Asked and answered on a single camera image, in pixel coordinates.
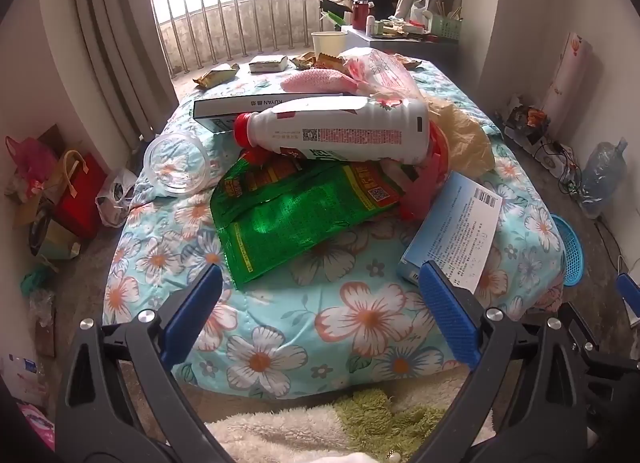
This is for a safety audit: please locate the blue plastic basket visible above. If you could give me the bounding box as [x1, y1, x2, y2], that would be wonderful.
[550, 214, 584, 287]

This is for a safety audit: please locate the white paper cup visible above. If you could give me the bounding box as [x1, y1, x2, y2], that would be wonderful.
[311, 31, 349, 60]

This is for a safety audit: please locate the pink textured pouch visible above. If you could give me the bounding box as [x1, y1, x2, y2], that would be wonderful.
[279, 68, 358, 94]

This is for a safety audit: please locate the red gift bag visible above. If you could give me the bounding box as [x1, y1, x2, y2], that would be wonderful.
[52, 150, 108, 241]

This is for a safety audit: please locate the red thermos bottle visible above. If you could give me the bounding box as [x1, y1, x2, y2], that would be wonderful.
[351, 0, 371, 31]

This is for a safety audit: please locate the cardboard box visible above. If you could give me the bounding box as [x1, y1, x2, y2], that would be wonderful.
[27, 208, 83, 261]

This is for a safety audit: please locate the rolled printed mat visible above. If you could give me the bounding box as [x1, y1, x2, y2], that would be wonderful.
[542, 32, 593, 126]

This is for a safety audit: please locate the floral teal blanket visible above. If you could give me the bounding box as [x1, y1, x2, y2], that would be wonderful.
[102, 59, 568, 399]

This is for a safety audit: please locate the clear printed plastic bag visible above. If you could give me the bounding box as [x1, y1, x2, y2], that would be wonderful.
[342, 49, 421, 101]

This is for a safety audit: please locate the light blue box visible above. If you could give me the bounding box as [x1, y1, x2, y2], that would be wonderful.
[397, 172, 503, 294]

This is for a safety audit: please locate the grey cabinet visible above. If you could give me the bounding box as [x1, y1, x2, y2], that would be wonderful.
[340, 25, 461, 66]

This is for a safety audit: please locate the metal balcony railing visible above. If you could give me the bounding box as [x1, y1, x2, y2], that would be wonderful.
[150, 0, 381, 78]

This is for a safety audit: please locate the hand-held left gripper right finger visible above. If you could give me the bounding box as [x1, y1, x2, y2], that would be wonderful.
[415, 260, 596, 463]

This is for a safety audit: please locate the long white box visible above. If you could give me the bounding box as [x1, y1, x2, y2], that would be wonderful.
[192, 93, 371, 134]

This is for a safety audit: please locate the clear plastic cup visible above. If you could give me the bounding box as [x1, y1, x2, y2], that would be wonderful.
[144, 132, 213, 194]

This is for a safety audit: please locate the pink plastic bag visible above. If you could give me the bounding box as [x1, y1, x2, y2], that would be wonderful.
[5, 135, 58, 188]

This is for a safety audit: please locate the box with power strips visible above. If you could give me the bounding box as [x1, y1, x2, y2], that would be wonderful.
[530, 138, 583, 184]

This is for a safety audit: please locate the black orange bag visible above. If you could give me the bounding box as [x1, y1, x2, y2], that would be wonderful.
[502, 95, 551, 144]

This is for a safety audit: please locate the tan plastic bag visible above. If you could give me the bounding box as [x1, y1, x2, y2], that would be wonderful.
[425, 95, 496, 176]

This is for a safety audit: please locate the empty blue water jug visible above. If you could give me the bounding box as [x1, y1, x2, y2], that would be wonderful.
[580, 139, 628, 218]

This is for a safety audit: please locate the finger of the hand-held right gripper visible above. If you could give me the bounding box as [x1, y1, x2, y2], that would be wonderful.
[616, 273, 640, 329]
[559, 302, 640, 384]

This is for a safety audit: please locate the white bottle with red cap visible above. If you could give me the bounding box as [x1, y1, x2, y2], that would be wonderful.
[234, 95, 431, 164]

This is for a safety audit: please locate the green snack bag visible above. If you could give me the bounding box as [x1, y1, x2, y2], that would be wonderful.
[209, 150, 431, 291]

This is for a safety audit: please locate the red plastic bag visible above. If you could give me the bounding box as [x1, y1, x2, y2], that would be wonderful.
[395, 120, 453, 221]

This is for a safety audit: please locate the small flat box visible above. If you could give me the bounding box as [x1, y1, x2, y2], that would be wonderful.
[248, 55, 288, 74]

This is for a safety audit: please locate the green plastic storage basket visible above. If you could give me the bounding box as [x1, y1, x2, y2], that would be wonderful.
[429, 13, 463, 41]

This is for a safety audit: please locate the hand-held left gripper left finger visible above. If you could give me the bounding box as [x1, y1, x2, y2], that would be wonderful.
[55, 263, 236, 463]

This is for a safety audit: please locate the white plastic bag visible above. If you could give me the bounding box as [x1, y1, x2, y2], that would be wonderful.
[410, 0, 433, 26]
[95, 168, 138, 228]

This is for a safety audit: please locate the fluffy white green rug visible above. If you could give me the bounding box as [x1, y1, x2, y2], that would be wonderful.
[205, 388, 496, 463]

